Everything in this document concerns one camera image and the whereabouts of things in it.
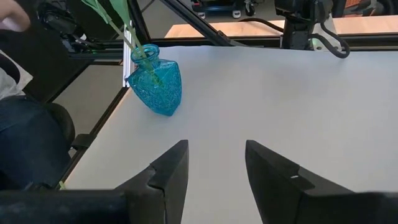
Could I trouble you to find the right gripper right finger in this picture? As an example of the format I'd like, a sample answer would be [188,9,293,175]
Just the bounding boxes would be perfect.
[244,139,358,224]

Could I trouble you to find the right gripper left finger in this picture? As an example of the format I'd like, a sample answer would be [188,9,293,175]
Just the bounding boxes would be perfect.
[114,139,190,224]

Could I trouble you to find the red artificial tulip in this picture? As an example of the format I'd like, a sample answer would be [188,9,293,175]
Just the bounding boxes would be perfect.
[108,0,162,88]
[80,0,162,88]

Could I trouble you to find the blue glass vase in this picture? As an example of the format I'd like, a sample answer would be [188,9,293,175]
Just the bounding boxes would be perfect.
[127,43,183,118]

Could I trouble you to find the black office chair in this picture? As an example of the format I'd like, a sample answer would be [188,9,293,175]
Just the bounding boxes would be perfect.
[43,101,94,150]

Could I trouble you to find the person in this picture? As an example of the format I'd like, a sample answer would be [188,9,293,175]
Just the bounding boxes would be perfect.
[0,49,77,190]

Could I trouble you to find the black wheeled cart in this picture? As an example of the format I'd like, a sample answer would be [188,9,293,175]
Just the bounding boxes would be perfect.
[190,0,261,19]

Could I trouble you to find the orange black vacuum cleaner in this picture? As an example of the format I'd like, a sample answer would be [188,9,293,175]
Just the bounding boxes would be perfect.
[341,0,398,16]

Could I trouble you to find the person's hand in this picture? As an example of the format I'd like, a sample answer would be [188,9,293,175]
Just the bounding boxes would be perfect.
[0,0,31,32]

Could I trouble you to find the silver aluminium post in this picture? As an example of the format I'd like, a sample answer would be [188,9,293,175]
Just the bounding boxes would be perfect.
[123,23,137,88]

